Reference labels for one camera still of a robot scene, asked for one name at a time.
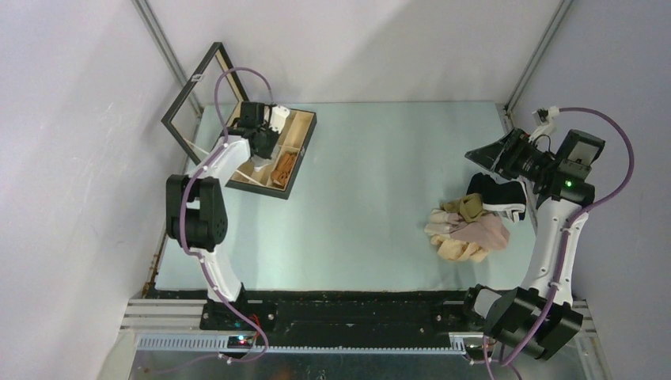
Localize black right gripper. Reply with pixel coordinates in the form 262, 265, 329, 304
465, 127, 559, 183

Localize orange-brown underwear with cream waistband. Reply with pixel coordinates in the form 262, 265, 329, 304
270, 151, 298, 189

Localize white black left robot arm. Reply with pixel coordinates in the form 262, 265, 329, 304
165, 101, 290, 330

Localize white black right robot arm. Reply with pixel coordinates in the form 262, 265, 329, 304
460, 129, 605, 360

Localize olive green underwear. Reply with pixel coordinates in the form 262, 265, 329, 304
441, 193, 487, 222

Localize pale pink underwear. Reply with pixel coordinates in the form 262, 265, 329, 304
447, 213, 510, 251

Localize beige crumpled underwear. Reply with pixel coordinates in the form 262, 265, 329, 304
424, 209, 490, 263

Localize black divided storage box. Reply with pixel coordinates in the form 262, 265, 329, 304
161, 42, 317, 200

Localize right controller board with leds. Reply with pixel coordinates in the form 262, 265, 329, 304
464, 344, 496, 362

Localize controller board with leds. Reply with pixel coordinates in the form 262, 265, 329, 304
464, 344, 496, 362
226, 335, 256, 350

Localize left controller board with leds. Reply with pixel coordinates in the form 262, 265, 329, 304
226, 335, 256, 350

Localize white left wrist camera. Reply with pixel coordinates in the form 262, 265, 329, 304
264, 105, 291, 134

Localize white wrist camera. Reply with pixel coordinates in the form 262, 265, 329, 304
264, 105, 291, 134
529, 106, 560, 143

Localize cream lid ribbon strap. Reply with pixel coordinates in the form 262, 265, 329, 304
183, 137, 263, 185

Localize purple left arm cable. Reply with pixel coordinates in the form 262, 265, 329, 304
179, 66, 276, 302

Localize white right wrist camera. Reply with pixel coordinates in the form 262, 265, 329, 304
529, 106, 560, 143

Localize grey slotted cable duct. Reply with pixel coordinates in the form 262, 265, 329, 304
137, 334, 466, 355

